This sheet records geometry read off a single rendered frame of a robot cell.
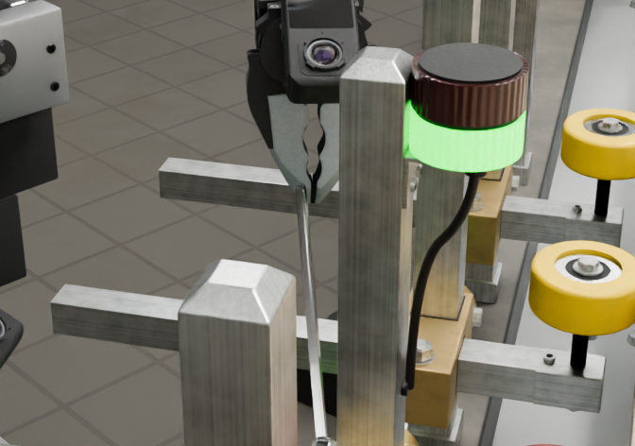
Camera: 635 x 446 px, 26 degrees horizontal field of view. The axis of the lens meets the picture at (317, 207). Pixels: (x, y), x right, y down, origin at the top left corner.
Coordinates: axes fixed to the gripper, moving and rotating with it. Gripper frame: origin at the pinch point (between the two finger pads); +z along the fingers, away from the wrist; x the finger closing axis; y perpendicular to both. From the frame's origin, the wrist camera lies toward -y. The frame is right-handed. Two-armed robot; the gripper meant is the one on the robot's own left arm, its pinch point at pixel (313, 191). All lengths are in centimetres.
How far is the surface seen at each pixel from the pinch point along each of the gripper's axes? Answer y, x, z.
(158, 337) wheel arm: 6.0, 11.7, 15.5
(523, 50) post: 50, -28, 10
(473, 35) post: 2.5, -11.4, -10.3
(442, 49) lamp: -19.2, -4.9, -18.1
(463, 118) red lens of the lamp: -23.9, -5.2, -16.2
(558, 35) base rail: 95, -45, 26
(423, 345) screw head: -3.3, -7.7, 11.3
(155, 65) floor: 265, 17, 98
